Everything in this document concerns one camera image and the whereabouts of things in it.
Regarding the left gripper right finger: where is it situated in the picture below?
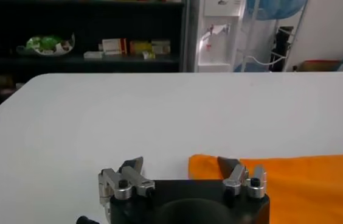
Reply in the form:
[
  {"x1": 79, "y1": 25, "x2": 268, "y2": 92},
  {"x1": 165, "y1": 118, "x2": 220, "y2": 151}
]
[{"x1": 217, "y1": 156, "x2": 268, "y2": 200}]

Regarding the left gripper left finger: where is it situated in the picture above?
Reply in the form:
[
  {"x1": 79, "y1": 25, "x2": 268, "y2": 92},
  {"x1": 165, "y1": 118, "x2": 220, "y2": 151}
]
[{"x1": 98, "y1": 156, "x2": 156, "y2": 205}]

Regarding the orange t-shirt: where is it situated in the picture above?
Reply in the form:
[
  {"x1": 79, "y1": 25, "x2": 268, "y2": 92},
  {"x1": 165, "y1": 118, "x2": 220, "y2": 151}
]
[{"x1": 188, "y1": 153, "x2": 343, "y2": 224}]

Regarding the white water dispenser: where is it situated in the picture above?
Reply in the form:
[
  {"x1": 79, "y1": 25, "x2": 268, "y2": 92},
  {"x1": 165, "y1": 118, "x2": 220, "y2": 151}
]
[{"x1": 194, "y1": 0, "x2": 248, "y2": 73}]

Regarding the flat white medicine box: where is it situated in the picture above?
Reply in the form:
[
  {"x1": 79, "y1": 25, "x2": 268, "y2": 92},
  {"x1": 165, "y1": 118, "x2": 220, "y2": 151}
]
[{"x1": 83, "y1": 51, "x2": 104, "y2": 60}]

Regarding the yellow green medicine box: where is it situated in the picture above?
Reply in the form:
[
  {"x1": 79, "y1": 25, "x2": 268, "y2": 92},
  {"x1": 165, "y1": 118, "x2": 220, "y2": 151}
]
[{"x1": 128, "y1": 40, "x2": 153, "y2": 55}]

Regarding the white green medicine box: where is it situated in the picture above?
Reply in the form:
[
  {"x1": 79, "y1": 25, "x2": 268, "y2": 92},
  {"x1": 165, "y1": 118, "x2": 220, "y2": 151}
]
[{"x1": 151, "y1": 39, "x2": 172, "y2": 55}]

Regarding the white red medicine box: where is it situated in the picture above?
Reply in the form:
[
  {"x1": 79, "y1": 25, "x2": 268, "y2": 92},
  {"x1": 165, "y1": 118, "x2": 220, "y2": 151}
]
[{"x1": 101, "y1": 38, "x2": 128, "y2": 56}]

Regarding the open cardboard box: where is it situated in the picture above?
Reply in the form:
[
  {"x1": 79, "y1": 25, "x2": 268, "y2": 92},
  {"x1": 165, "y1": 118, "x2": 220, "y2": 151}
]
[{"x1": 293, "y1": 59, "x2": 342, "y2": 72}]

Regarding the black stand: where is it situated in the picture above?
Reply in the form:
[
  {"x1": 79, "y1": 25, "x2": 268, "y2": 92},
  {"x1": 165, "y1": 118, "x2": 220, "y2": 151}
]
[{"x1": 270, "y1": 26, "x2": 294, "y2": 72}]

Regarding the green white snack bag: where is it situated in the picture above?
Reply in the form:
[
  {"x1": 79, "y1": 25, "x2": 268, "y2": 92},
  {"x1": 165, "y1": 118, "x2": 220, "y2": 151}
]
[{"x1": 16, "y1": 32, "x2": 77, "y2": 57}]

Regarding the white jug rack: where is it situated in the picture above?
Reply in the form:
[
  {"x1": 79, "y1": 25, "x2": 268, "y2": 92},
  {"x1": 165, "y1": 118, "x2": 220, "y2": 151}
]
[{"x1": 240, "y1": 0, "x2": 309, "y2": 73}]

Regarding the black shelving unit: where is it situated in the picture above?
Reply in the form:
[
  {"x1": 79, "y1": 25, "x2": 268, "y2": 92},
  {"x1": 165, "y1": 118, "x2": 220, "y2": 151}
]
[{"x1": 0, "y1": 0, "x2": 190, "y2": 74}]

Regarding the blue water jug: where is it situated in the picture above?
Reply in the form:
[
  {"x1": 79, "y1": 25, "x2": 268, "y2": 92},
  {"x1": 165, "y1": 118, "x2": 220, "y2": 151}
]
[{"x1": 246, "y1": 0, "x2": 308, "y2": 21}]

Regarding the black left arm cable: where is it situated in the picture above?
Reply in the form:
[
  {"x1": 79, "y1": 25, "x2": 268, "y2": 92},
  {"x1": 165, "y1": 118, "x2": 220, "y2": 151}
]
[{"x1": 75, "y1": 215, "x2": 101, "y2": 224}]

